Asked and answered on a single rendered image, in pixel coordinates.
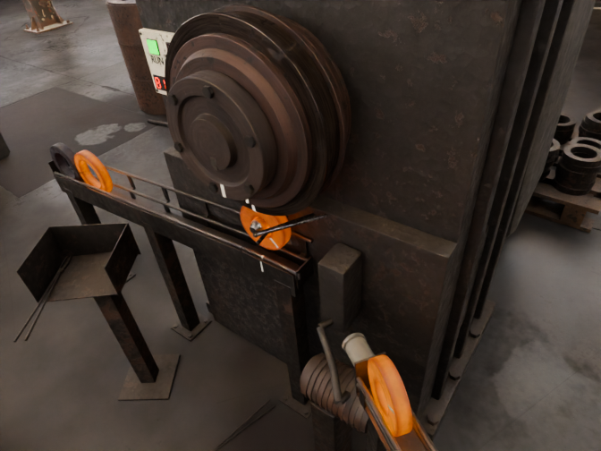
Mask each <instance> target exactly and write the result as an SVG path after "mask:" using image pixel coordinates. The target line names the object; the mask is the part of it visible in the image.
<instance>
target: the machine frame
mask: <svg viewBox="0 0 601 451"><path fill-rule="evenodd" d="M135 2H136V5H137V8H138V11H139V15H140V20H141V23H142V27H143V28H145V29H151V30H161V31H166V32H172V33H175V32H176V31H177V30H178V29H179V28H180V27H181V26H182V25H183V24H184V23H185V22H186V21H187V20H189V19H191V18H193V17H195V16H198V15H201V14H203V13H211V12H212V11H214V10H215V9H218V8H220V7H223V6H227V5H231V4H246V5H252V6H256V7H258V8H261V9H264V10H266V11H269V12H271V13H273V14H278V15H282V16H284V17H286V18H289V19H291V20H293V21H296V22H298V23H299V24H300V25H302V26H303V27H304V28H306V29H307V30H309V31H310V32H311V33H312V34H313V35H314V36H315V37H316V38H317V39H318V40H319V41H320V42H321V43H322V44H323V45H324V46H325V48H326V49H327V51H328V52H329V53H330V55H331V56H332V57H333V59H334V61H335V62H336V64H337V66H338V68H339V70H340V72H341V74H342V76H343V79H344V82H345V85H346V88H347V91H348V94H349V99H350V104H351V132H350V137H349V139H348V142H347V145H346V150H345V156H344V160H343V165H342V168H341V170H340V172H339V175H337V177H336V179H335V180H334V182H333V183H332V185H331V186H330V187H329V188H328V189H327V190H326V191H324V192H323V193H322V194H320V195H319V196H317V198H316V199H315V200H314V201H313V202H312V203H311V204H310V205H309V206H308V207H306V208H305V209H304V210H302V211H300V212H298V213H296V214H293V215H289V216H286V217H287V219H288V221H291V220H293V219H296V218H298V217H303V216H306V215H308V214H311V213H314V214H315V217H316V216H320V215H324V214H326V213H328V214H329V217H325V218H321V219H319V220H315V221H312V222H308V223H305V224H302V225H297V226H293V227H291V230H292V231H293V232H295V233H298V234H302V235H304V236H307V237H308V238H310V239H313V240H314V241H313V243H308V242H307V247H308V255H307V257H306V258H307V259H308V258H309V257H310V256H312V258H313V270H314V274H313V275H312V276H311V277H310V278H309V279H308V280H307V281H306V282H305V284H304V285H303V290H304V300H305V309H306V318H307V328H308V337H309V355H310V359H311V358H312V357H313V356H315V355H318V354H320V353H324V350H323V347H322V344H321V342H320V339H319V336H318V333H317V328H318V325H317V324H319V323H320V322H322V321H321V309H320V294H319V280H318V263H319V261H321V260H322V259H323V258H324V257H325V255H326V254H327V253H328V252H329V251H330V250H331V249H332V248H333V247H334V246H335V245H336V244H337V243H342V244H345V245H347V246H350V247H352V248H354V249H356V250H358V251H361V253H362V276H361V308H360V314H359V315H358V317H357V318H356V319H355V320H354V321H353V322H352V324H351V325H350V327H349V328H348V329H347V331H346V332H345V333H340V332H338V331H337V330H335V329H333V328H330V327H328V328H325V332H326V336H327V339H328V342H329V344H330V347H331V350H332V353H333V356H334V358H335V359H336V360H339V361H341V362H343V363H345V364H346V365H348V366H350V367H351V368H354V366H353V364H352V362H351V359H350V358H349V356H348V354H347V353H346V352H345V351H344V350H343V347H342V344H343V340H344V339H345V338H346V337H347V336H349V335H350V334H353V333H361V334H363V335H364V337H366V339H367V343H368V345H369V347H370V349H371V350H372V352H373V353H374V355H376V354H379V353H383V352H385V353H386V356H388V357H389V358H390V360H391V361H392V362H393V364H394V366H395V368H396V369H397V370H398V372H399V374H400V376H401V378H402V382H403V385H404V386H405V389H406V392H407V395H408V398H409V401H410V405H411V409H412V411H413V412H414V413H415V415H416V416H417V418H418V419H419V422H420V423H421V425H422V426H423V428H424V430H425V431H426V433H427V434H428V436H429V437H430V439H431V440H432V442H433V440H434V438H435V436H436V433H437V432H438V429H439V427H440V425H441V423H442V421H443V419H444V417H445V414H446V412H447V410H448V408H449V406H450V404H451V402H452V400H453V397H454V395H455V393H456V391H457V389H458V387H459V385H460V384H461V380H462V378H463V376H464V374H465V372H466V370H467V369H468V366H469V364H470V361H471V359H472V357H473V355H474V353H475V352H476V349H477V347H478V344H479V342H480V340H481V338H482V336H483V334H484V332H485V330H486V328H487V325H488V323H489V321H490V320H491V317H492V315H493V313H494V310H495V302H491V301H489V300H487V296H488V293H489V289H490V286H491V284H492V280H493V277H494V274H495V269H496V266H497V263H498V260H499V257H500V254H501V250H502V248H503V245H504V239H505V236H506V234H507V230H508V227H509V224H510V221H511V218H512V213H513V210H514V207H515V204H516V200H517V198H518V195H519V191H520V188H521V184H522V180H523V177H524V175H525V171H526V168H527V165H528V162H529V157H530V154H531V150H532V148H533V145H534V141H535V138H536V136H537V132H538V127H539V125H540V121H541V118H542V115H543V112H544V109H545V106H546V101H547V98H548V95H549V91H550V89H551V86H552V82H553V79H554V75H555V71H556V68H557V65H558V62H559V59H560V56H561V53H562V50H563V45H564V41H565V39H566V36H567V32H568V29H569V27H570V23H571V18H572V16H573V12H574V9H575V6H576V3H577V0H135ZM164 156H165V162H166V164H167V167H168V170H169V174H170V176H171V179H172V182H173V186H174V188H175V189H177V190H180V191H185V192H187V193H190V194H193V195H196V196H199V197H200V198H203V199H206V200H211V201H213V202H216V203H219V204H222V205H225V206H227V207H230V208H235V209H238V210H241V207H242V206H243V205H242V204H240V203H238V202H237V201H235V200H232V199H228V198H226V197H223V196H222V195H220V194H218V193H214V192H212V191H211V190H210V189H209V188H208V187H207V186H206V185H205V184H204V183H203V182H201V181H200V179H199V178H198V177H197V176H196V175H195V174H194V173H192V171H191V170H190V169H189V167H188V166H187V165H186V163H185V162H184V160H183V159H182V157H181V155H180V153H179V152H178V151H176V149H175V148H174V146H172V147H171V148H169V149H167V150H165V151H164ZM193 251H194V255H195V258H196V261H197V264H198V267H199V272H200V275H201V278H202V281H203V284H204V287H205V290H206V293H207V298H208V301H207V302H206V305H207V309H208V311H209V312H210V313H212V314H213V316H214V319H215V321H217V322H218V323H220V324H222V325H223V326H225V327H226V328H229V329H230V330H232V331H233V332H234V333H236V334H238V335H239V336H242V337H243V338H245V339H247V340H248V341H250V342H251V343H253V344H254V345H256V346H258V347H259V348H261V349H263V350H264V351H266V352H268V353H270V354H272V355H273V356H274V357H275V358H277V359H279V360H280V361H282V362H284V363H286V364H287V361H286V356H285V350H284V340H283V333H282V328H281V321H280V316H279V310H278V304H277V299H276V293H275V287H274V286H273V285H270V284H269V283H267V282H265V281H263V280H261V279H259V278H257V277H254V276H253V275H251V274H249V273H247V272H245V271H242V270H240V269H238V268H235V267H233V266H231V265H229V264H226V263H224V262H222V261H220V260H217V259H215V258H212V257H210V256H208V255H206V254H204V253H202V252H200V251H196V250H194V249H193Z"/></svg>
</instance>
